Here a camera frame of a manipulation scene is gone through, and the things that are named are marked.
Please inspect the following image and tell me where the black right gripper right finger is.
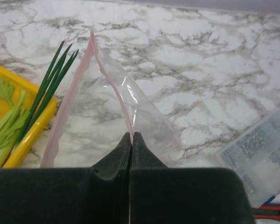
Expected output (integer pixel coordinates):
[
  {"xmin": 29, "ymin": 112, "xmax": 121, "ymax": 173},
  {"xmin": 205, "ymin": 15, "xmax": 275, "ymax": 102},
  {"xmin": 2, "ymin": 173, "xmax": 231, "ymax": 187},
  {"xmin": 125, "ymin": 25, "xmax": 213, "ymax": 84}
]
[{"xmin": 129, "ymin": 133, "xmax": 255, "ymax": 224}]

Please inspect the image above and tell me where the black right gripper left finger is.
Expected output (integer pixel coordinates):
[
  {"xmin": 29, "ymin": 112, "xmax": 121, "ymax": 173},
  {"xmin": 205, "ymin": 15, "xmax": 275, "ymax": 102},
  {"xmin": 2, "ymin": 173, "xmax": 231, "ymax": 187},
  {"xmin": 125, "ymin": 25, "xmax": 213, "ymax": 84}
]
[{"xmin": 0, "ymin": 133, "xmax": 132, "ymax": 224}]

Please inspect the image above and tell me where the clear zip top bag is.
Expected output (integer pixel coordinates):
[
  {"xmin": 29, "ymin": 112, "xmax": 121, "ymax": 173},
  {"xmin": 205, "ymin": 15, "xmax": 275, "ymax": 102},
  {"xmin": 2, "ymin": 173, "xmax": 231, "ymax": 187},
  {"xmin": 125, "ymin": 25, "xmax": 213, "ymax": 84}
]
[{"xmin": 40, "ymin": 33, "xmax": 182, "ymax": 168}]

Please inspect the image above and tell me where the green toy scallion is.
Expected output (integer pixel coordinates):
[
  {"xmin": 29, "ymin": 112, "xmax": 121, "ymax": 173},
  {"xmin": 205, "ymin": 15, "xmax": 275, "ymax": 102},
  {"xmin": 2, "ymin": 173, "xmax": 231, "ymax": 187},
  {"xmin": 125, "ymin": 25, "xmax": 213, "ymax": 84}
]
[{"xmin": 15, "ymin": 41, "xmax": 79, "ymax": 146}]

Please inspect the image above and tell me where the red black utility knife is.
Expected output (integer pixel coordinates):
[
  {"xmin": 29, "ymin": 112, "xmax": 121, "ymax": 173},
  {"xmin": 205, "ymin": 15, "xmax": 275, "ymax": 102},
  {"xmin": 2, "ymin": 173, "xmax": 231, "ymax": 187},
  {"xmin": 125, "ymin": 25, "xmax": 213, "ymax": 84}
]
[{"xmin": 252, "ymin": 203, "xmax": 280, "ymax": 221}]

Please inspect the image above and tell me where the clear plastic screw box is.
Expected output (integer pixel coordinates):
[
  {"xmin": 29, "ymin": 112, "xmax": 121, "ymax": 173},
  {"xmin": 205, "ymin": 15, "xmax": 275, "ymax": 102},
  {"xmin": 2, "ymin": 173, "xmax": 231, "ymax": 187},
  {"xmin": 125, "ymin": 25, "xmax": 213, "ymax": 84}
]
[{"xmin": 216, "ymin": 109, "xmax": 280, "ymax": 207}]

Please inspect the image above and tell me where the green toy celery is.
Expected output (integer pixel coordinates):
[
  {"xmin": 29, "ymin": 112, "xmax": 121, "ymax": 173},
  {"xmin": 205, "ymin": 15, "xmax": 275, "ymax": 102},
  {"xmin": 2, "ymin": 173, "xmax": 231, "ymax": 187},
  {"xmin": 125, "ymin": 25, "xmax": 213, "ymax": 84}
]
[{"xmin": 0, "ymin": 78, "xmax": 29, "ymax": 168}]

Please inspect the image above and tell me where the yellow plastic tray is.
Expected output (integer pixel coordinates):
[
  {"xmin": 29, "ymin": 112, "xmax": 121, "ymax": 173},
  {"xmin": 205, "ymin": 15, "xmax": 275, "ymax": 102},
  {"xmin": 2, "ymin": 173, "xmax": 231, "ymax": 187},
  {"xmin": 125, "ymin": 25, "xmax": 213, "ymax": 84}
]
[{"xmin": 0, "ymin": 66, "xmax": 56, "ymax": 168}]

